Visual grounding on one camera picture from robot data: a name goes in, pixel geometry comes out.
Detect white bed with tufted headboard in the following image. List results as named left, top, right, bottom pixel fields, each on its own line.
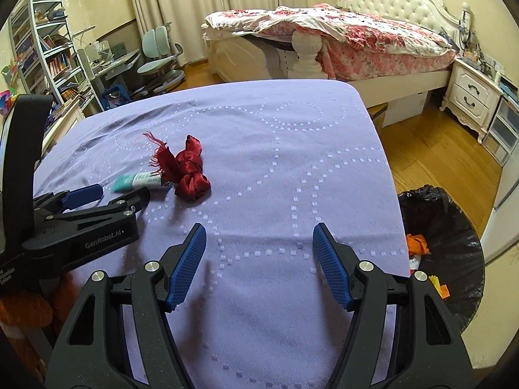
left=201, top=0, right=465, bottom=82

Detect dark red satin ribbon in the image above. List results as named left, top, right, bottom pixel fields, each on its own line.
left=143, top=131, right=212, bottom=200

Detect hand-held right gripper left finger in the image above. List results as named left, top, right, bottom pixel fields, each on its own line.
left=48, top=223, right=207, bottom=389

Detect teal and white packet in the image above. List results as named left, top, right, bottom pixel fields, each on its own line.
left=112, top=172, right=171, bottom=193

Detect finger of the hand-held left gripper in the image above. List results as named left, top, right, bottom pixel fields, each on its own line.
left=33, top=183, right=103, bottom=216
left=61, top=187, right=151, bottom=223

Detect white bookshelf with books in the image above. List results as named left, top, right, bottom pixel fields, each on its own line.
left=8, top=0, right=88, bottom=110

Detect white storage box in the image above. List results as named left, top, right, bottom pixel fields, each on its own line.
left=383, top=91, right=430, bottom=127

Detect translucent plastic drawer unit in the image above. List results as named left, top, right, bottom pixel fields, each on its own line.
left=482, top=97, right=519, bottom=167

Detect pink floral duvet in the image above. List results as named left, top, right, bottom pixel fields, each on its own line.
left=203, top=3, right=457, bottom=77

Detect white study desk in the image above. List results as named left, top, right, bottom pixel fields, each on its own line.
left=77, top=41, right=140, bottom=110

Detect light green office chair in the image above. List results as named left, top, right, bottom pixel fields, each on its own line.
left=137, top=26, right=185, bottom=92

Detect orange plastic bag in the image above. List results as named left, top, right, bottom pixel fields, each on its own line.
left=405, top=233, right=430, bottom=256

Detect purple bedspread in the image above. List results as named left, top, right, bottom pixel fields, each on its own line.
left=32, top=80, right=410, bottom=389

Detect person's orange fleece clothing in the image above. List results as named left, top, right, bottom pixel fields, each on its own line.
left=0, top=273, right=79, bottom=333

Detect trash bin with black bag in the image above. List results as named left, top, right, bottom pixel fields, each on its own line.
left=396, top=185, right=486, bottom=331

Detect white nightstand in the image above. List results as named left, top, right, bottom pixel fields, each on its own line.
left=440, top=57, right=503, bottom=144

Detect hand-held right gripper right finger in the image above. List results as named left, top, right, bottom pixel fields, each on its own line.
left=312, top=223, right=475, bottom=389

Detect white cabinet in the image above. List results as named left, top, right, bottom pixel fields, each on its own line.
left=482, top=162, right=519, bottom=260

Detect blue plastic stool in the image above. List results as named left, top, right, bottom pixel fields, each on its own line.
left=101, top=84, right=134, bottom=111

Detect beige curtains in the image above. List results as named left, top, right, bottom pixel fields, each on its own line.
left=126, top=0, right=307, bottom=67

